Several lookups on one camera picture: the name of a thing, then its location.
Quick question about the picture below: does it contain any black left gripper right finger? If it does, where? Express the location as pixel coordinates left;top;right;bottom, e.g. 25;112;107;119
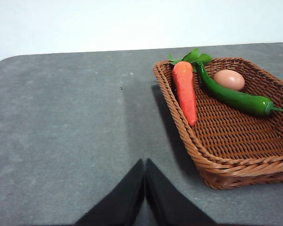
143;158;217;226

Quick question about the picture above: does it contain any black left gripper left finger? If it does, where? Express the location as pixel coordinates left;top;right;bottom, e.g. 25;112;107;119
74;159;146;226

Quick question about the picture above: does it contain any brown wicker basket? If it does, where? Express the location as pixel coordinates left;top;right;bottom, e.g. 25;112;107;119
152;57;283;190

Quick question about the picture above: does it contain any orange carrot with green leaves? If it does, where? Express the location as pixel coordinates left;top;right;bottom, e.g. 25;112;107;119
168;48;213;127

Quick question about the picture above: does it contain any green chili pepper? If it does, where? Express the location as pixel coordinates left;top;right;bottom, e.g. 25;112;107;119
193;60;283;117

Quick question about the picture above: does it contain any brown egg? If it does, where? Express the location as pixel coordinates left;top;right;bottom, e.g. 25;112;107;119
213;70;245;91

